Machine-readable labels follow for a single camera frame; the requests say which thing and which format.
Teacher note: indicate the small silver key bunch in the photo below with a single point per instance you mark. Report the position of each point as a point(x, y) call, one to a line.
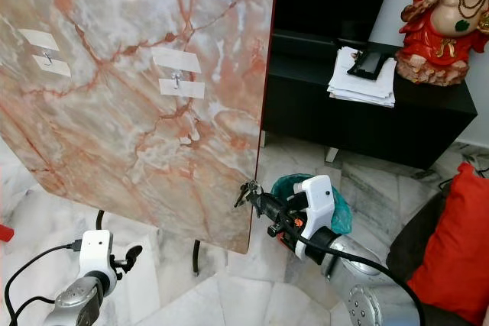
point(249, 186)

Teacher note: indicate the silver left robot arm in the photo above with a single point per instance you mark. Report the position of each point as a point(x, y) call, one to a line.
point(80, 307)

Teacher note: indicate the metal hook with white tape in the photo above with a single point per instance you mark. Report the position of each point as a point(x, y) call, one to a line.
point(177, 78)
point(47, 56)

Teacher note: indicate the black metal board stand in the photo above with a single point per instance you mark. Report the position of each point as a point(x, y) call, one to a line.
point(196, 257)

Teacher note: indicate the orange marble pattern board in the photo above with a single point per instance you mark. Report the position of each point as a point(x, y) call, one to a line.
point(122, 150)

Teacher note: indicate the long black sideboard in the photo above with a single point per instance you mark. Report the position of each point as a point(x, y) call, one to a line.
point(367, 127)

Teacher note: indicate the red plastic stool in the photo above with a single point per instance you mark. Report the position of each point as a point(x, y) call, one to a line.
point(5, 232)

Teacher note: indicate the dark sofa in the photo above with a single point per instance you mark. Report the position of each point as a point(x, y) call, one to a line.
point(416, 242)

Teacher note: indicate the white paper stack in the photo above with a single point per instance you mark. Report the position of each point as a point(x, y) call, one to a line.
point(351, 88)

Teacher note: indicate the small black tray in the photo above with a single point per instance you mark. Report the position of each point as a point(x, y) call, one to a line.
point(368, 63)

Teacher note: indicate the red cushion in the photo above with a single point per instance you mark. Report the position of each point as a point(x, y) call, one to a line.
point(454, 257)

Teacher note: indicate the red laughing Buddha statue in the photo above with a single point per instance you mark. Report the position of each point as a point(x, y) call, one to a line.
point(435, 36)

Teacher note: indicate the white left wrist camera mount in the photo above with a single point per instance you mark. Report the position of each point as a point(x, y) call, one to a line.
point(95, 253)

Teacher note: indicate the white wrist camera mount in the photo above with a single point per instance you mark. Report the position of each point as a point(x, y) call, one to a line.
point(317, 196)
point(95, 253)

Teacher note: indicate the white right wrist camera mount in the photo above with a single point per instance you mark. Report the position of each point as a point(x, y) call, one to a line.
point(317, 196)

